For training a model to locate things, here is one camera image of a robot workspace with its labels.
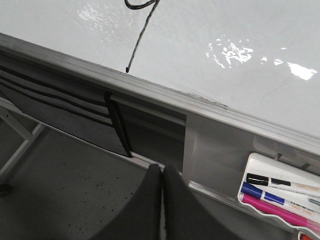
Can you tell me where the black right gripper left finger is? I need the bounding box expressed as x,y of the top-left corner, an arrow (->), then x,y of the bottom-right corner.
92,164 -> 162,240

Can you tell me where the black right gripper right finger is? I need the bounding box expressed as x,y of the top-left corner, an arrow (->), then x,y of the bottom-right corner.
162,164 -> 240,240

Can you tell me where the blue whiteboard marker in tray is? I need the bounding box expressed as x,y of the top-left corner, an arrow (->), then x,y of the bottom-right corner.
241,181 -> 316,217

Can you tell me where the black whiteboard marker in tray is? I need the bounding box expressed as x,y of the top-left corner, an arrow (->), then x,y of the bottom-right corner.
246,173 -> 320,196

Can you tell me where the pink whiteboard marker in tray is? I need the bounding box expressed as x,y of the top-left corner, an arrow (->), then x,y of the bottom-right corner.
239,193 -> 320,233

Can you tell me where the orange whiteboard marker in tray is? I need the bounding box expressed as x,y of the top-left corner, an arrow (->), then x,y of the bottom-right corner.
297,231 -> 315,240

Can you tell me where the white plastic marker tray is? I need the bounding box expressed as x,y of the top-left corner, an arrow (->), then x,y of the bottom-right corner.
237,153 -> 320,239

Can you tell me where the white metal stand frame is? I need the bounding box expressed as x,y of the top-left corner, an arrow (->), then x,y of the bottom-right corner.
0,97 -> 45,184

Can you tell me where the white whiteboard with aluminium frame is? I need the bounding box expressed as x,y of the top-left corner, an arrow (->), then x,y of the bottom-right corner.
0,0 -> 320,155

